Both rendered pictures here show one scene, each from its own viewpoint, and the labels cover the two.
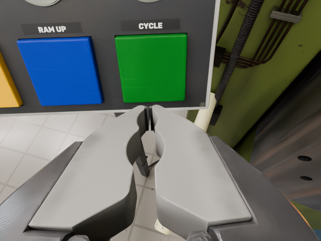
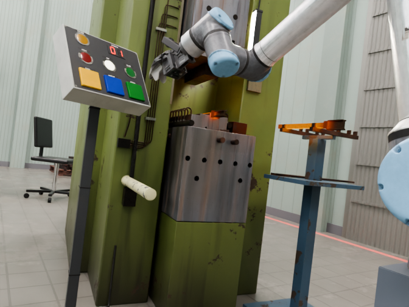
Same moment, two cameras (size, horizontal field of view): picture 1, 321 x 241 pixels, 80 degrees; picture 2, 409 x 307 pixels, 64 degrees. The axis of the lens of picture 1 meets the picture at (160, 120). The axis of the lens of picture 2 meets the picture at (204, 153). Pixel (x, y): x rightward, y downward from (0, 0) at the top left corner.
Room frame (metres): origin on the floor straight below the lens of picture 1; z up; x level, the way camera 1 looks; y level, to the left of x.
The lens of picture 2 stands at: (-0.93, 0.81, 0.78)
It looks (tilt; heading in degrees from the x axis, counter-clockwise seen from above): 0 degrees down; 311
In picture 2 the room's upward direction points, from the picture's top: 7 degrees clockwise
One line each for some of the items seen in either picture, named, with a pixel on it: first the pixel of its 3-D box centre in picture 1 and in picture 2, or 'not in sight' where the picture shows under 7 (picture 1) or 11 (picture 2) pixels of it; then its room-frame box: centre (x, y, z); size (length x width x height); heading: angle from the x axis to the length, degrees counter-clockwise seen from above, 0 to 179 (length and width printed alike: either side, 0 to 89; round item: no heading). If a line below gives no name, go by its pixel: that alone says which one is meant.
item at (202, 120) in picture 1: (190, 153); (137, 186); (0.19, -0.09, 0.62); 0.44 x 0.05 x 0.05; 155
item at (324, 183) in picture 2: not in sight; (313, 181); (-0.27, -0.85, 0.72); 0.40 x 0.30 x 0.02; 68
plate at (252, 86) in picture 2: not in sight; (255, 77); (0.11, -0.78, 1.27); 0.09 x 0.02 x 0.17; 65
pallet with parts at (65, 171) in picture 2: not in sight; (71, 165); (6.41, -3.07, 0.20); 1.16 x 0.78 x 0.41; 163
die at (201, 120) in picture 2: not in sight; (193, 123); (0.31, -0.52, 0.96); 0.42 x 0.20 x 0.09; 155
